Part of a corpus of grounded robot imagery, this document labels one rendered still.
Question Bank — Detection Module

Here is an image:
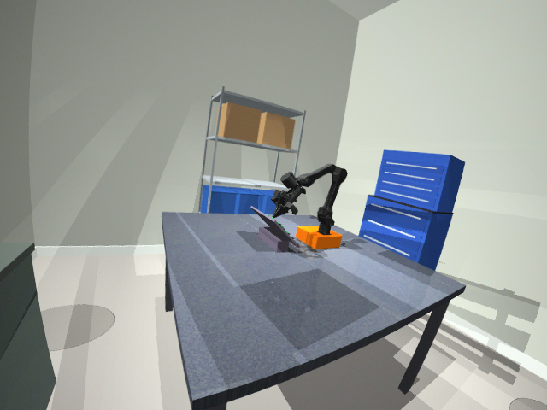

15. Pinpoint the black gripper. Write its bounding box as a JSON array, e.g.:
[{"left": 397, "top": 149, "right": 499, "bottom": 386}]
[{"left": 271, "top": 191, "right": 298, "bottom": 218}]

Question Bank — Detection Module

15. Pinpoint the pale lilac switch panel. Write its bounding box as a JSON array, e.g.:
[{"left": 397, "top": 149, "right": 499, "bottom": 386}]
[{"left": 251, "top": 206, "right": 300, "bottom": 253}]

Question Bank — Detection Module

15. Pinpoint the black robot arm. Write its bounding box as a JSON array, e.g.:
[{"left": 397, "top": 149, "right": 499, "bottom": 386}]
[{"left": 274, "top": 164, "right": 348, "bottom": 236}]

